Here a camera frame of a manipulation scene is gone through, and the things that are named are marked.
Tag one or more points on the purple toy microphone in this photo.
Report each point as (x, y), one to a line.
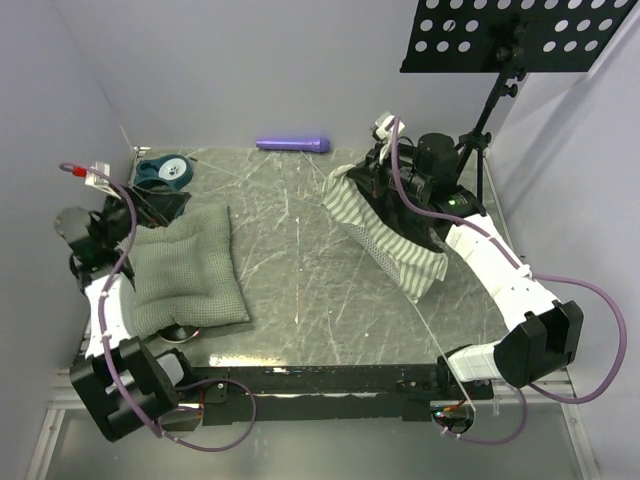
(313, 145)

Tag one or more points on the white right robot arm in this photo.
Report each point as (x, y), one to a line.
(413, 209)

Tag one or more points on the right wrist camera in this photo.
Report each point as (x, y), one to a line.
(383, 127)

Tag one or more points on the green checkered pet cushion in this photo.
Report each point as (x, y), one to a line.
(184, 274)

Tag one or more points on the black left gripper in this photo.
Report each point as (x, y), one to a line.
(153, 209)

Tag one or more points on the round metal lid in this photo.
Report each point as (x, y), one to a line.
(178, 334)

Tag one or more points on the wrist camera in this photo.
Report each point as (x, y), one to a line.
(383, 127)
(97, 177)

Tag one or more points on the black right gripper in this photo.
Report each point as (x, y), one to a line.
(377, 167)

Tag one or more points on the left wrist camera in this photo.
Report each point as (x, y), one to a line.
(97, 177)

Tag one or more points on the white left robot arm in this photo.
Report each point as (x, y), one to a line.
(120, 382)

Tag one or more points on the teal double pet bowl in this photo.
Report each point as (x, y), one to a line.
(173, 170)

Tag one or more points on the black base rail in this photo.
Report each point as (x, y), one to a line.
(325, 395)

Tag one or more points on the black music stand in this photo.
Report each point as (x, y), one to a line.
(509, 39)

